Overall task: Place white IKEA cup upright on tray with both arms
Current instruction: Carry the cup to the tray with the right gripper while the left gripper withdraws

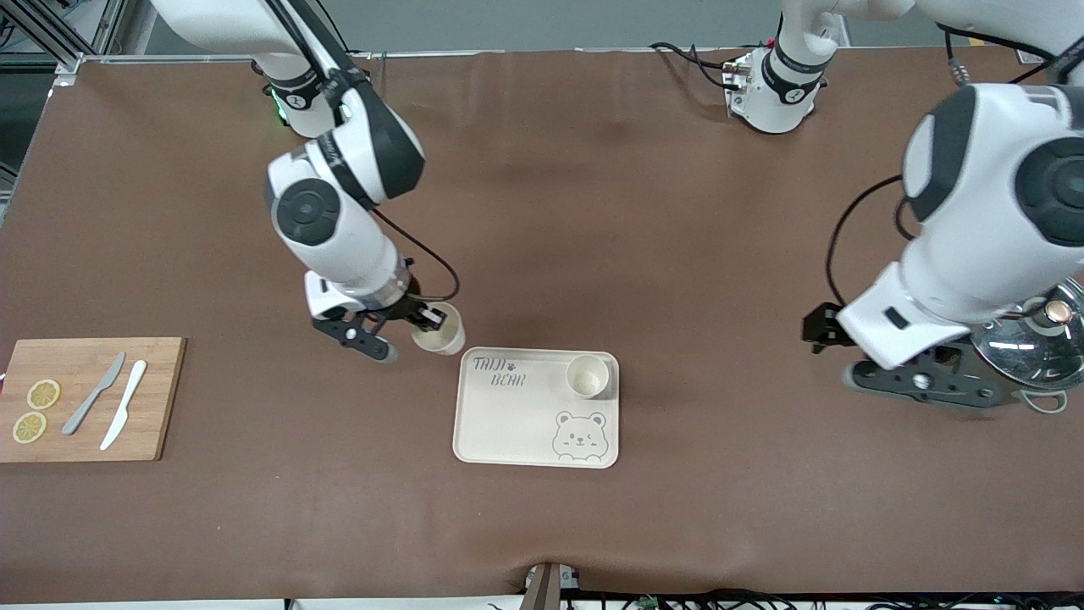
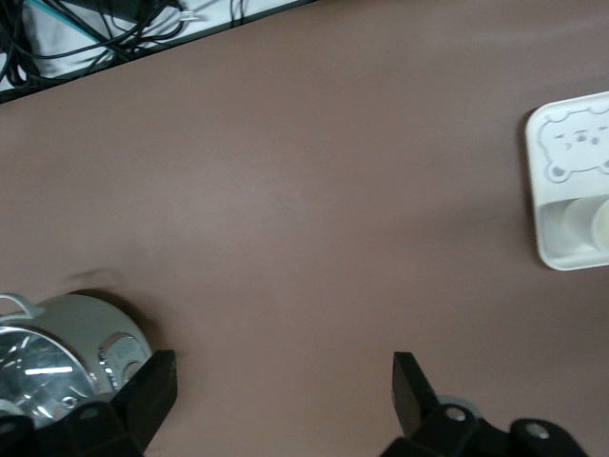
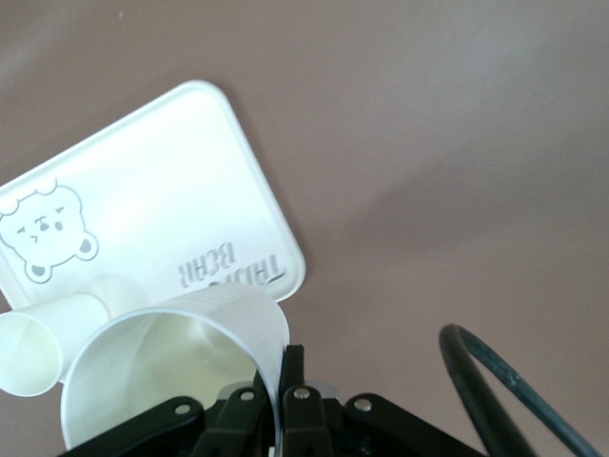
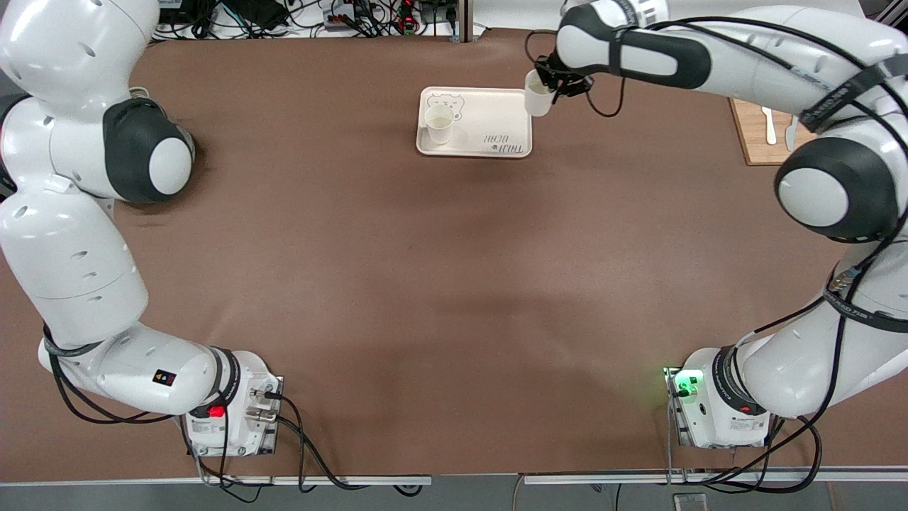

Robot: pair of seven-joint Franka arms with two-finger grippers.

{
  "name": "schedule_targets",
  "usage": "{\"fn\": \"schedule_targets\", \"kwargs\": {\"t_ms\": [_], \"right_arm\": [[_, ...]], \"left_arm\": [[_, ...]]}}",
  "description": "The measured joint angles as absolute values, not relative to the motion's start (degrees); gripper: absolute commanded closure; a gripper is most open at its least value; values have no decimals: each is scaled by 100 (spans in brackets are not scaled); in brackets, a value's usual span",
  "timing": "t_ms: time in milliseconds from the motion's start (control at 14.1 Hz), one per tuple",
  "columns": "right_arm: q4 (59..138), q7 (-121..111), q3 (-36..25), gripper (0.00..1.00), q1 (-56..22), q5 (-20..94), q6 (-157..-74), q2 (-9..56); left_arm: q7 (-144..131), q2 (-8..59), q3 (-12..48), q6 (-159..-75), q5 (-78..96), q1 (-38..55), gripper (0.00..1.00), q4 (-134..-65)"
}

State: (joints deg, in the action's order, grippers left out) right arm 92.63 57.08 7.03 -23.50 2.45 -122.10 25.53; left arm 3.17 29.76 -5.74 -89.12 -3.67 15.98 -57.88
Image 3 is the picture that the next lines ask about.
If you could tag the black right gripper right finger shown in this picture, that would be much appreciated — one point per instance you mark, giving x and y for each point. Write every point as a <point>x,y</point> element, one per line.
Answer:
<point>309,423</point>

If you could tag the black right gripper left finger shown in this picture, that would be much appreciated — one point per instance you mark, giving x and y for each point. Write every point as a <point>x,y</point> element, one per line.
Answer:
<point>190,428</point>

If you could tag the white plastic cup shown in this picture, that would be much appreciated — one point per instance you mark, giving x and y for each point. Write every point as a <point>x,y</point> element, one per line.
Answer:
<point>71,323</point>
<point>238,314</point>

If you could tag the cream bear print tray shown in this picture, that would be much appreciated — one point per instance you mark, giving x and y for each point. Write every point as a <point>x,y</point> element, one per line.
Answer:
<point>166,190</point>

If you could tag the brown table cover mat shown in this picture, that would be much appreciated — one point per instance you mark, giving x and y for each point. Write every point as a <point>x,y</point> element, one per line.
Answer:
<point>428,143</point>

